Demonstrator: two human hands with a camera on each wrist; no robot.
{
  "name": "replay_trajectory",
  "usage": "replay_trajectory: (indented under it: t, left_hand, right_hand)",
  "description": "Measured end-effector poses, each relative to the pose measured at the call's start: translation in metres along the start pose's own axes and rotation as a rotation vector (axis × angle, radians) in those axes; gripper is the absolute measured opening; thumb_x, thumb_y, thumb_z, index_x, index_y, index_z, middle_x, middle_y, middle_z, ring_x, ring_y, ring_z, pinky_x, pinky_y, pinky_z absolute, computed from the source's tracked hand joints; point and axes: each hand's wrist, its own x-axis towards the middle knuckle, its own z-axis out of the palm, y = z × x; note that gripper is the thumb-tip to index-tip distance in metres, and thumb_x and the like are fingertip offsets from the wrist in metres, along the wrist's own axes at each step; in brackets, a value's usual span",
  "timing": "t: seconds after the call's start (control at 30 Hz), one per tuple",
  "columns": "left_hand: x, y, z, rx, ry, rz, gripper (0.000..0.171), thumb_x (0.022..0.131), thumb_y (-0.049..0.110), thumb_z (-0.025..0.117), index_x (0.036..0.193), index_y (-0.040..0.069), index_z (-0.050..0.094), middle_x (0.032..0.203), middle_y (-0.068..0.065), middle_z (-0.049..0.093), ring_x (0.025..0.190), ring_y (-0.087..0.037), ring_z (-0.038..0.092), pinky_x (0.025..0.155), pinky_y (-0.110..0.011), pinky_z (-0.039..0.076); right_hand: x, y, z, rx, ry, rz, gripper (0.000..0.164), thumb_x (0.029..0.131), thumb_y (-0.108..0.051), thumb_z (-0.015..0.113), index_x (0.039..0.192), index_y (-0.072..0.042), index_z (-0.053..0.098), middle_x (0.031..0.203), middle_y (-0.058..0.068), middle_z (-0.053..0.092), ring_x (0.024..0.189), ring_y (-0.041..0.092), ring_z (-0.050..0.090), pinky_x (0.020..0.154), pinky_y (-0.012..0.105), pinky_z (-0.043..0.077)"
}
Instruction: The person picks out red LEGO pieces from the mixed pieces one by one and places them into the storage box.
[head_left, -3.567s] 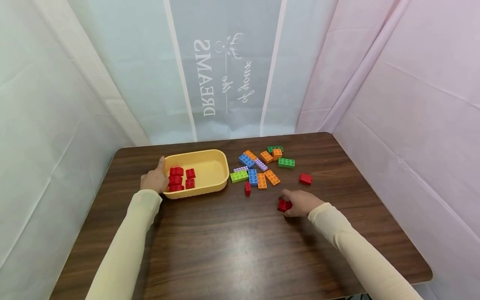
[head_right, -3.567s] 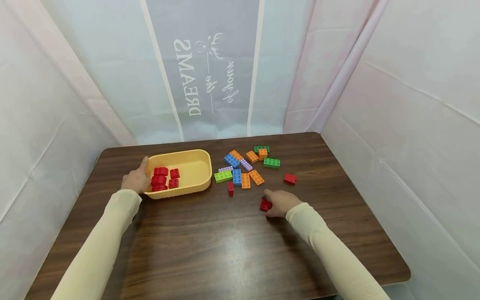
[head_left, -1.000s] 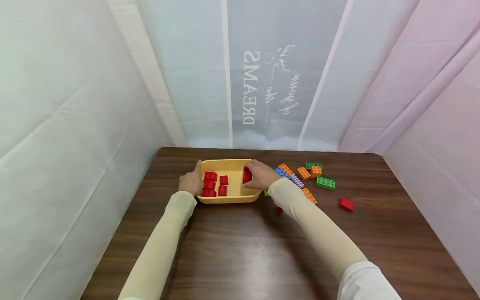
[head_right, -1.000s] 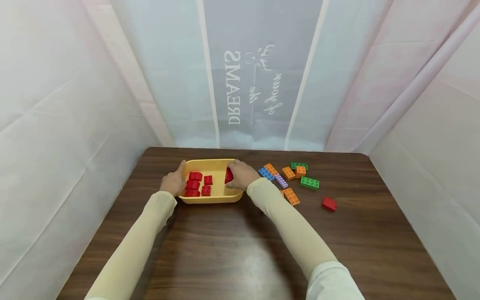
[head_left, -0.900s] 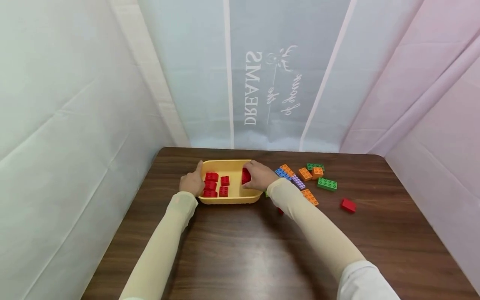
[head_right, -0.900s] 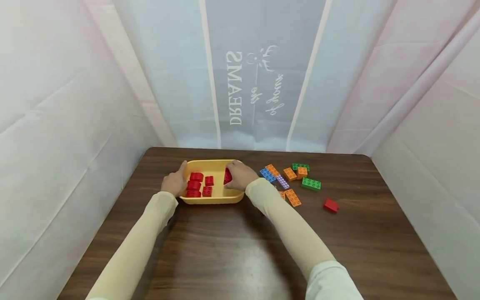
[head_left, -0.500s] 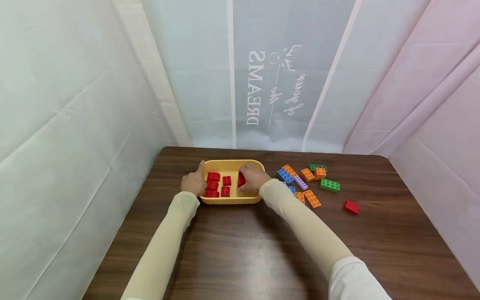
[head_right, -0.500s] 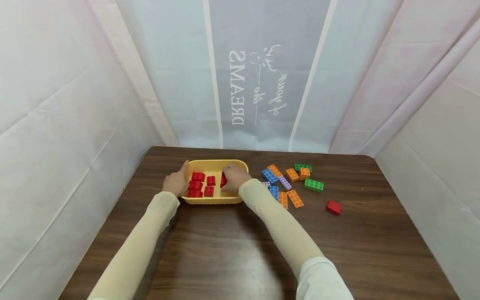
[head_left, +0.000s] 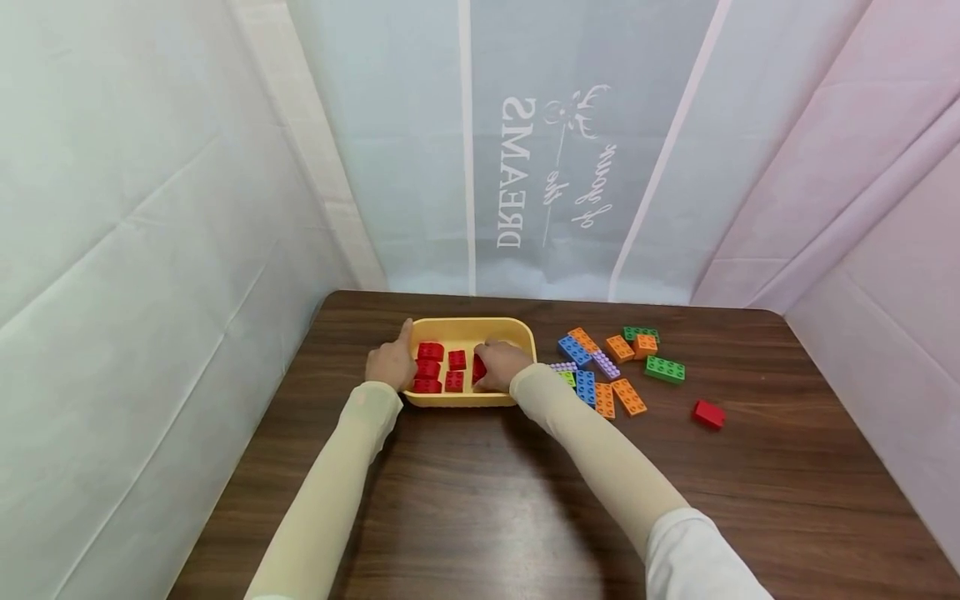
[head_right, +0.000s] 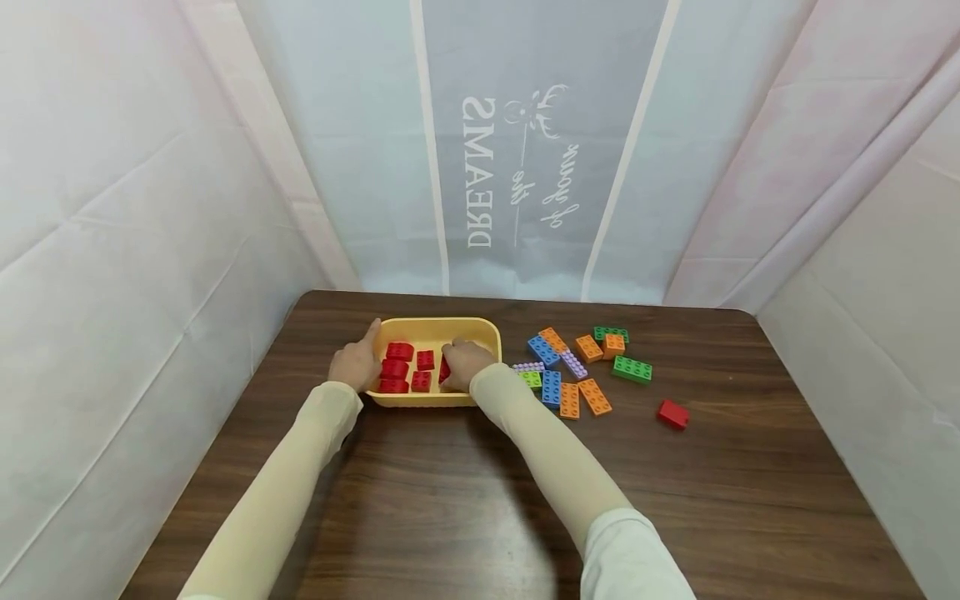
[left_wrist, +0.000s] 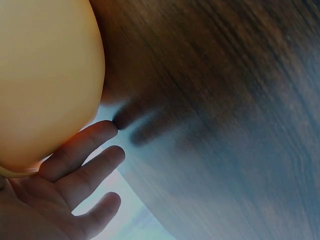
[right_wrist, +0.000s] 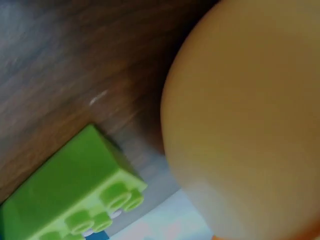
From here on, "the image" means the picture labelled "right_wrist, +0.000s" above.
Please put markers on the green building block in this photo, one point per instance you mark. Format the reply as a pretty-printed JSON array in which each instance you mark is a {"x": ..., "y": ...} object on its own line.
[{"x": 72, "y": 180}]

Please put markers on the person's right hand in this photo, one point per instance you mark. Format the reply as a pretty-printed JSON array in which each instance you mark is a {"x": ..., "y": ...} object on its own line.
[{"x": 240, "y": 120}]

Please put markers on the blue building block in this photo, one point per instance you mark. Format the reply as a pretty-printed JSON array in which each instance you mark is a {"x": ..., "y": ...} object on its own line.
[{"x": 98, "y": 235}]

